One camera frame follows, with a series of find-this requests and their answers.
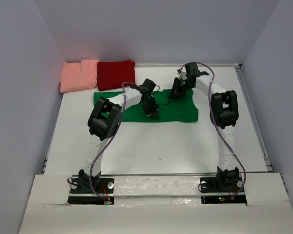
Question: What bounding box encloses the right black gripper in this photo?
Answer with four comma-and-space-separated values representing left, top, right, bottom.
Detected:
167, 77, 194, 100

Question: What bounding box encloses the green t shirt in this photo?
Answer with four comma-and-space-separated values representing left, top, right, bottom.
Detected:
93, 88, 200, 123

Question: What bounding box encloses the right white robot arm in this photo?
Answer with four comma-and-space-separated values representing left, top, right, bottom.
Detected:
168, 62, 246, 194

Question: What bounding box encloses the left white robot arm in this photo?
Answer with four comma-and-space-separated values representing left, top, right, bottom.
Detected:
76, 79, 159, 194

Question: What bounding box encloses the folded red t shirt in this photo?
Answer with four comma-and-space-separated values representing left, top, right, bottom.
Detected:
97, 60, 136, 91

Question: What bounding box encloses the folded pink t shirt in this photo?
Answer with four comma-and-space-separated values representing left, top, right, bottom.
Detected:
60, 59, 99, 93

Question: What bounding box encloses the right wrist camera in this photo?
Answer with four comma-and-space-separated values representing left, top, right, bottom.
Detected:
177, 68, 188, 80

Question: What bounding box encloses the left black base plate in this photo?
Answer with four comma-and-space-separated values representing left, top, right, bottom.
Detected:
67, 177, 115, 205

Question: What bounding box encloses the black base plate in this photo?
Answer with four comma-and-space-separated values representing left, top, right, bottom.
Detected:
67, 177, 115, 205
198, 177, 247, 204

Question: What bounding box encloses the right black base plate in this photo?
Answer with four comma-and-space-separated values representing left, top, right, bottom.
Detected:
198, 177, 247, 204

